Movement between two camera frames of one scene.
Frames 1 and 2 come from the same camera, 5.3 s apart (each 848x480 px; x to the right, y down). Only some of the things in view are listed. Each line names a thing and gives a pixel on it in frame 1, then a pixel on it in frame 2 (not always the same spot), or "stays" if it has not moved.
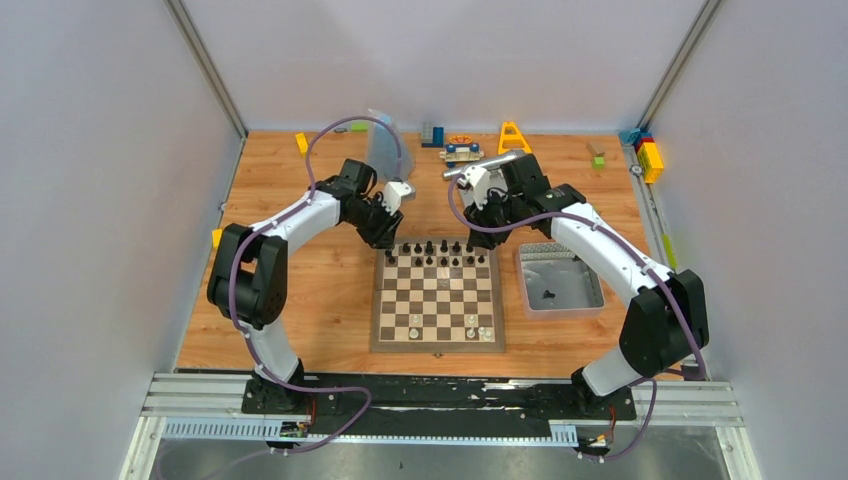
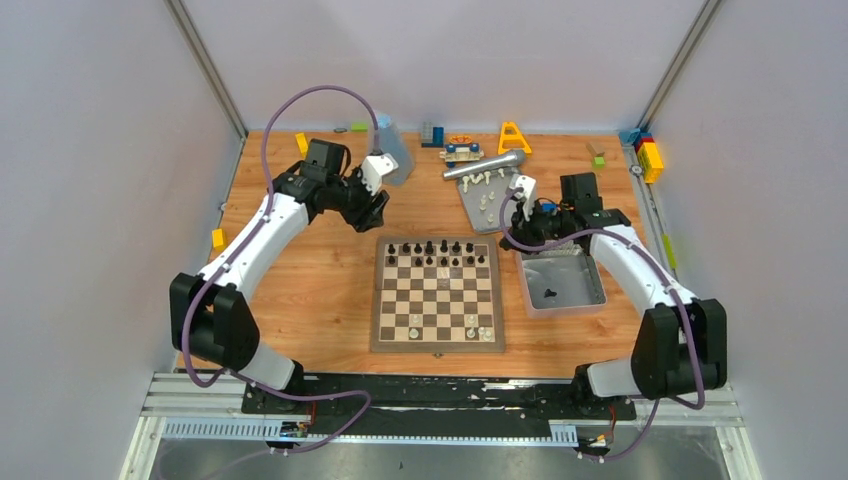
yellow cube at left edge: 216,236 stays
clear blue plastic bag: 390,151 stays
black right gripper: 487,240 to 522,229
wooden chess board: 437,296 stays
